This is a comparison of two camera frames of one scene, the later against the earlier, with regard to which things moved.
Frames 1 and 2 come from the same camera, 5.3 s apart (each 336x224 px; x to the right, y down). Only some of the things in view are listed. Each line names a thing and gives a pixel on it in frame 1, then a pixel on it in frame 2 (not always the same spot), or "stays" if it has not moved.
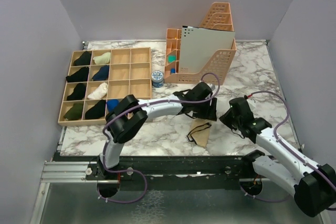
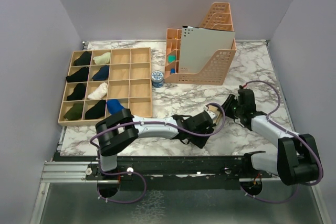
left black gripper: (209, 114) -> (199, 141)
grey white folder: (199, 45) stays
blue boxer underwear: (112, 104) stays
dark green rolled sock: (75, 112) stays
